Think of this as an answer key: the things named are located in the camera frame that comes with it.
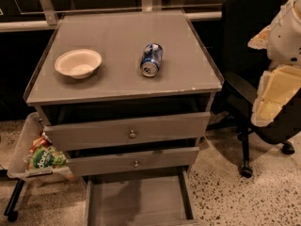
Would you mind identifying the grey bottom drawer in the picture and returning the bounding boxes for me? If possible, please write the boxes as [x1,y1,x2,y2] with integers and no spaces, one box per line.
[84,167,199,226]

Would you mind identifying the grey drawer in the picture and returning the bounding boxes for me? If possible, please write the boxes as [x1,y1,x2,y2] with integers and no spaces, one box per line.
[67,147,199,176]
[84,167,199,226]
[44,112,210,151]

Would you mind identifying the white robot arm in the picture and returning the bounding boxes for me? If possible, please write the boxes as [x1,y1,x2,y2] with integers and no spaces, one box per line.
[247,0,301,127]

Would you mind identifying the grey drawer cabinet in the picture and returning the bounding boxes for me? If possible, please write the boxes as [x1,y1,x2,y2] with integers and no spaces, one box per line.
[23,9,226,186]

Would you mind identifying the grey middle drawer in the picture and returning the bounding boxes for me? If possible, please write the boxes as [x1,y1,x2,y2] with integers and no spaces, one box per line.
[67,147,199,176]

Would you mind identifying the grey top drawer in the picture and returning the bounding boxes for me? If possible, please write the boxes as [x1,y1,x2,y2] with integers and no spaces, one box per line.
[44,112,210,151]

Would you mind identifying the black office chair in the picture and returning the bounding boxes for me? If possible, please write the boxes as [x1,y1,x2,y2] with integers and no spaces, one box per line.
[210,0,301,178]

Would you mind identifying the blue soda can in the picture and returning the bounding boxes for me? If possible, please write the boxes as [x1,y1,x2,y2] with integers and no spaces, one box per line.
[140,43,163,77]

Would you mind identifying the white paper bowl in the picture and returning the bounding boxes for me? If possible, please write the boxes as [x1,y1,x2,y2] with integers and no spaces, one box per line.
[55,49,102,79]

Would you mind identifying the red snack packet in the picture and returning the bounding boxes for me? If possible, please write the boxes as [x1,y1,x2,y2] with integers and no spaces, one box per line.
[29,131,52,153]

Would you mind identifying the green snack bag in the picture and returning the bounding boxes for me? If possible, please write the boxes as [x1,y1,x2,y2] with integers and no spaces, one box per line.
[28,145,66,170]

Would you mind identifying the clear plastic side bin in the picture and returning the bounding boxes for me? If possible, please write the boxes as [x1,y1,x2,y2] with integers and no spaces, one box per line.
[8,113,76,185]

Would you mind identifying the black wheeled stand leg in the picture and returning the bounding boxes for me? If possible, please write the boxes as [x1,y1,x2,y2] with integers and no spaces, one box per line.
[4,179,24,222]

